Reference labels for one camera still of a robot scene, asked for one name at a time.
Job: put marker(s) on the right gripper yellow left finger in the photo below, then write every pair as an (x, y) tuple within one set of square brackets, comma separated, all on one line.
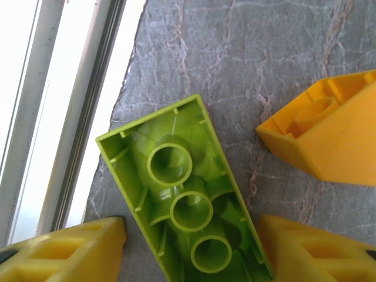
[(58, 258)]

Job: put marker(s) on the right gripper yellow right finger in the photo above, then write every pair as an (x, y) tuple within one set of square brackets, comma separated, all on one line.
[(317, 258)]

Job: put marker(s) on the green long lego brick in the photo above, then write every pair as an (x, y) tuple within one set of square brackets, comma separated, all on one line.
[(132, 152)]

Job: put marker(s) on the orange square lego brick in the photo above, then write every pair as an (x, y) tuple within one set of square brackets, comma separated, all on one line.
[(337, 147)]

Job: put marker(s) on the wide aluminium mounting rail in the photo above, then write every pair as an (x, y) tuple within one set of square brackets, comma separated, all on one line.
[(44, 88)]

